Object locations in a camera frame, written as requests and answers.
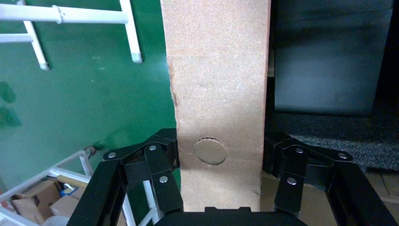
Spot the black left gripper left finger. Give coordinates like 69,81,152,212
67,128,184,226

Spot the white metal shelf frame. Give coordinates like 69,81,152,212
0,149,163,226

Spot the black textured foam insert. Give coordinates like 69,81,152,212
265,112,399,174

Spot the stored brown carton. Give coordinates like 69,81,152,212
49,187,82,219
11,179,62,225

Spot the small cardboard box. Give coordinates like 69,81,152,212
160,0,272,213

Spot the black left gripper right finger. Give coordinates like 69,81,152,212
263,131,399,226

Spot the white pipe frame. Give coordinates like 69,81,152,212
0,0,144,72

